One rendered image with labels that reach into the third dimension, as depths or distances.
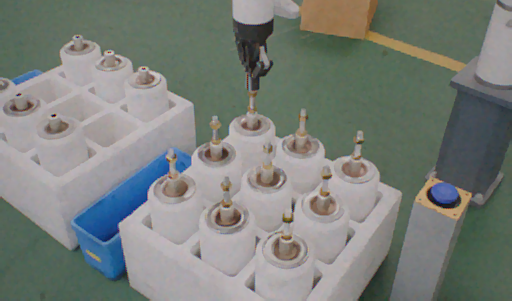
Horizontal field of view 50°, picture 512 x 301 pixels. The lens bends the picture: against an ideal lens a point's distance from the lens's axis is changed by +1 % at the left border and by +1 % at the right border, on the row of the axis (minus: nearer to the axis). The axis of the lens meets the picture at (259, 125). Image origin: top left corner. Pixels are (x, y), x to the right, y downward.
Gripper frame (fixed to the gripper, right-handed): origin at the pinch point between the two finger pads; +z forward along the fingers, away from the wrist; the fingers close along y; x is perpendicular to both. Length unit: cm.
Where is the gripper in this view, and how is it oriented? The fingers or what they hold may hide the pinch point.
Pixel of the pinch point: (252, 81)
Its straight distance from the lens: 107.6
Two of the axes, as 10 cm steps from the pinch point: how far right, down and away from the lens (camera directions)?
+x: 9.0, -2.4, 3.5
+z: -0.1, 8.0, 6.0
